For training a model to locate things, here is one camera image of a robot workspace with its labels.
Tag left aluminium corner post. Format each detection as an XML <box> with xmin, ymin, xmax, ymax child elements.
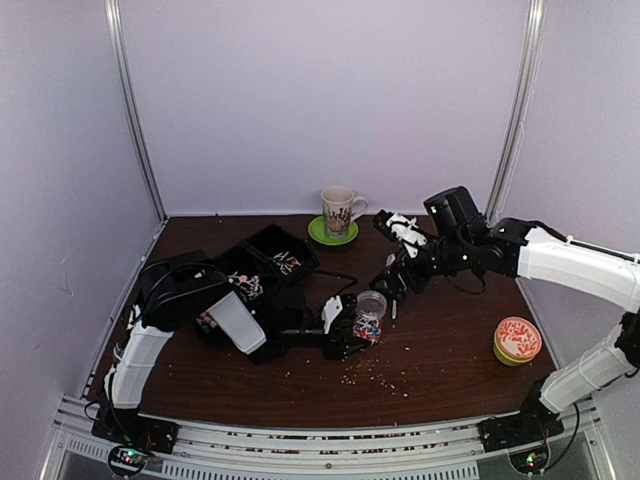
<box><xmin>104</xmin><ymin>0</ymin><xmax>168</xmax><ymax>223</ymax></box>

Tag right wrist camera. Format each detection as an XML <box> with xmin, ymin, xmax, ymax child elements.
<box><xmin>372</xmin><ymin>210</ymin><xmax>428</xmax><ymax>259</ymax></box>

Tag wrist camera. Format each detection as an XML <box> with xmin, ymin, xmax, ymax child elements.
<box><xmin>321</xmin><ymin>293</ymin><xmax>357</xmax><ymax>335</ymax></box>
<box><xmin>372</xmin><ymin>210</ymin><xmax>428</xmax><ymax>259</ymax></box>

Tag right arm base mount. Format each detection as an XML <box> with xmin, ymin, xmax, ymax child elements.
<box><xmin>477</xmin><ymin>412</ymin><xmax>564</xmax><ymax>452</ymax></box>

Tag black bin star candies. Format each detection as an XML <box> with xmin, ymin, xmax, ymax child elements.
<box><xmin>194</xmin><ymin>312</ymin><xmax>220</xmax><ymax>345</ymax></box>

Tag black bin small lollipops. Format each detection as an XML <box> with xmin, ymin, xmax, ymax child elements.
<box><xmin>241</xmin><ymin>224</ymin><xmax>319</xmax><ymax>286</ymax></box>

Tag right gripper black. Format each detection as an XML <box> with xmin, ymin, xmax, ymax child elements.
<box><xmin>369</xmin><ymin>234</ymin><xmax>473</xmax><ymax>303</ymax></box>

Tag green saucer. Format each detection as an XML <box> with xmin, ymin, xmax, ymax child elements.
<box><xmin>307</xmin><ymin>216</ymin><xmax>359</xmax><ymax>247</ymax></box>

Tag clear plastic jar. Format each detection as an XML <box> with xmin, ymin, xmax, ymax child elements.
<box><xmin>353</xmin><ymin>306</ymin><xmax>387</xmax><ymax>344</ymax></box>

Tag right aluminium corner post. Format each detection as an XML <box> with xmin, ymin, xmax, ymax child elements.
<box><xmin>485</xmin><ymin>0</ymin><xmax>547</xmax><ymax>224</ymax></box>

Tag clear jar lid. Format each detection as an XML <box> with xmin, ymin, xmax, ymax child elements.
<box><xmin>357</xmin><ymin>290</ymin><xmax>387</xmax><ymax>315</ymax></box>

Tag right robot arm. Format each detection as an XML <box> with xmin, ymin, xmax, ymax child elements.
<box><xmin>370</xmin><ymin>186</ymin><xmax>639</xmax><ymax>442</ymax></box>

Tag aluminium front rail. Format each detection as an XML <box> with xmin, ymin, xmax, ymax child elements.
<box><xmin>36</xmin><ymin>397</ymin><xmax>622</xmax><ymax>479</ymax></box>

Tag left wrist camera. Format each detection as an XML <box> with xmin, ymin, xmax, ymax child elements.
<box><xmin>321</xmin><ymin>293</ymin><xmax>357</xmax><ymax>335</ymax></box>

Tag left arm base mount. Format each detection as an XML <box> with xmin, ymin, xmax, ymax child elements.
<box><xmin>91</xmin><ymin>409</ymin><xmax>179</xmax><ymax>454</ymax></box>

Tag ceramic mug coral pattern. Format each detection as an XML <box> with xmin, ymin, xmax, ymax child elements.
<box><xmin>321</xmin><ymin>186</ymin><xmax>369</xmax><ymax>240</ymax></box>

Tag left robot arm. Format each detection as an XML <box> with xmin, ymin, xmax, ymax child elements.
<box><xmin>99</xmin><ymin>250</ymin><xmax>372</xmax><ymax>444</ymax></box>

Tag aluminium corner post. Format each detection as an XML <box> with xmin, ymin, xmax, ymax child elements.
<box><xmin>485</xmin><ymin>0</ymin><xmax>547</xmax><ymax>224</ymax></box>
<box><xmin>104</xmin><ymin>0</ymin><xmax>168</xmax><ymax>223</ymax></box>

